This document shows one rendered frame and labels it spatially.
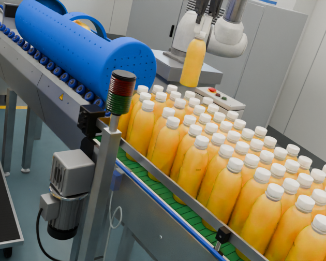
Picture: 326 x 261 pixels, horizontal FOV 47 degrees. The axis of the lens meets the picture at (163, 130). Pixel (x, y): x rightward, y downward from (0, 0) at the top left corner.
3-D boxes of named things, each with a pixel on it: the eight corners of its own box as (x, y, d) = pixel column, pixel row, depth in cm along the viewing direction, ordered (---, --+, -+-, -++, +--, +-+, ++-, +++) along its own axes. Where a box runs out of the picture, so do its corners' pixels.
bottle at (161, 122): (141, 162, 127) (153, 113, 120) (150, 156, 133) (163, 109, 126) (159, 171, 125) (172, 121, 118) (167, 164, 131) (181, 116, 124)
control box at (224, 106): (204, 107, 168) (211, 86, 164) (238, 127, 155) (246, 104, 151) (189, 108, 161) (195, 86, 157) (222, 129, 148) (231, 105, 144)
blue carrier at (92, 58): (63, 43, 222) (64, -7, 208) (152, 102, 166) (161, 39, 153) (15, 46, 205) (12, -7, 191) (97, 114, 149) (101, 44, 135)
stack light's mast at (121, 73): (116, 124, 104) (127, 69, 97) (129, 134, 100) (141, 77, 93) (96, 126, 100) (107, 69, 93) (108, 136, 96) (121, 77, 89)
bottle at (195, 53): (177, 82, 147) (188, 35, 141) (183, 80, 154) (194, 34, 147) (193, 87, 145) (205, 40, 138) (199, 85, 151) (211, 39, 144)
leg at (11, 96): (8, 172, 257) (15, 87, 232) (11, 176, 254) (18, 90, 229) (-1, 173, 253) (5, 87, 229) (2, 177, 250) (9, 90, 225)
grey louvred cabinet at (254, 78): (149, 84, 522) (175, -25, 465) (250, 165, 361) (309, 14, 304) (114, 82, 493) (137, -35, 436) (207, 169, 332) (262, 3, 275)
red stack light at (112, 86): (123, 86, 99) (127, 72, 98) (137, 96, 95) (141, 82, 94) (103, 87, 95) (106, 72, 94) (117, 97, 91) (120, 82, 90)
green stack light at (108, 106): (120, 103, 101) (123, 87, 99) (133, 114, 97) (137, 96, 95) (100, 105, 97) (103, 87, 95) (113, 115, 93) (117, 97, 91)
